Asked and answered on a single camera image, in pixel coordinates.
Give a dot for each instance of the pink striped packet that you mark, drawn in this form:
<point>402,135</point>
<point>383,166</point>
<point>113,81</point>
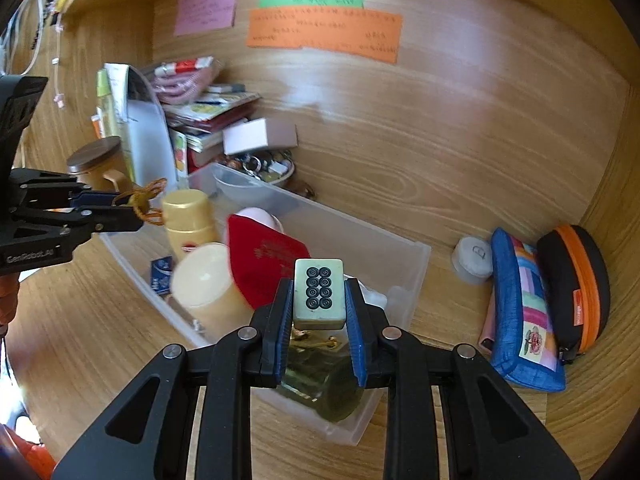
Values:
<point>175,85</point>

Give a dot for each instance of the orange paper note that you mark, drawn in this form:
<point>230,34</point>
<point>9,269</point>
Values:
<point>325,35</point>

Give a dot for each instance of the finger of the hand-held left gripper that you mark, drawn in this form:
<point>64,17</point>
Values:
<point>110,220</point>
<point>92,200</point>

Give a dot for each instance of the gold bottle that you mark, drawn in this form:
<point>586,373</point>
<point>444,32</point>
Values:
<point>190,220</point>

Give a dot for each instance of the blue patchwork pouch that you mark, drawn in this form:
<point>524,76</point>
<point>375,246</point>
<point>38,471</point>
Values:
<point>520,310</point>

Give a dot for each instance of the wooden desktop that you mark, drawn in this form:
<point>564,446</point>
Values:
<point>440,320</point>

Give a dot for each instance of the fruit print booklet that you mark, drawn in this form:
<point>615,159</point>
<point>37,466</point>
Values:
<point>179,155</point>

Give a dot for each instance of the orange cloth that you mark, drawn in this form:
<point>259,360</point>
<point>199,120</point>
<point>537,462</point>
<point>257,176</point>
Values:
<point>35,460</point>

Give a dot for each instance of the pink flat object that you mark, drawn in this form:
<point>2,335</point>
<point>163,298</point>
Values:
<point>487,342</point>

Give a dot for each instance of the green bottle with white label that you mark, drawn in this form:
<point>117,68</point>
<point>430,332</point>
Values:
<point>325,385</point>

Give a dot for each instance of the mahjong tile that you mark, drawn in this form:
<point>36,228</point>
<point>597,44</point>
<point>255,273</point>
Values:
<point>320,290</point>

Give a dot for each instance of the bunch of keys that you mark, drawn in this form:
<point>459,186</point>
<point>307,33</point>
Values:
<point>260,165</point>

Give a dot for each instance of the printed paper sheet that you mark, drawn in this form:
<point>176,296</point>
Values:
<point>117,90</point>

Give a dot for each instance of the pink paper note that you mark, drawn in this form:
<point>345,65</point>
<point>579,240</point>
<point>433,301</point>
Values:
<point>205,7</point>

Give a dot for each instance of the white paper folder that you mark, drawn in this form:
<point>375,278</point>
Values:
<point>145,135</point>

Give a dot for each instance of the gold charm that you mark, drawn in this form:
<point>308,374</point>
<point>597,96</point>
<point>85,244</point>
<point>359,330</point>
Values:
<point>320,344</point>

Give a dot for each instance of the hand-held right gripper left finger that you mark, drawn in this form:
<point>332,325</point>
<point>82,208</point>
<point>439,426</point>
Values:
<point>282,330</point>

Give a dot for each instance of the cream round jar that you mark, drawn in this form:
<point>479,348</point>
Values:
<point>205,280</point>

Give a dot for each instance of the clear plastic bowl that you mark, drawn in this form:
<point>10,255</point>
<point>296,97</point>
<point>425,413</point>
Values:
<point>240,185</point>

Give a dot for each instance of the black case with orange zip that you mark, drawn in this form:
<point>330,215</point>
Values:
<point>560,280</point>

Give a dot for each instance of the brown mug with lid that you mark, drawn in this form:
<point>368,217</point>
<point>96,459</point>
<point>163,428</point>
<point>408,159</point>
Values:
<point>95,160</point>

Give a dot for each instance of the dark blue small box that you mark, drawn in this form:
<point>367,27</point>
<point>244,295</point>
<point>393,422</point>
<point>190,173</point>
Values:
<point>161,274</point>

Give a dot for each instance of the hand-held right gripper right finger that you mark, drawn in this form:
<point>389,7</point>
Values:
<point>355,330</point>

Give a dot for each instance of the stack of booklets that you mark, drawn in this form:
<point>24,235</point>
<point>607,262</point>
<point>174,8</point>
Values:
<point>210,110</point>

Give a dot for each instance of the white small box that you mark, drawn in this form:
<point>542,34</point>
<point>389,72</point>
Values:
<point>250,135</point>

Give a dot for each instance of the clear plastic storage box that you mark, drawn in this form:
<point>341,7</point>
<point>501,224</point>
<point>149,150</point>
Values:
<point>350,240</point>

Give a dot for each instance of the white round jar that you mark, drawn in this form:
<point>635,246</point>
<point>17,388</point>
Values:
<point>472,260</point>

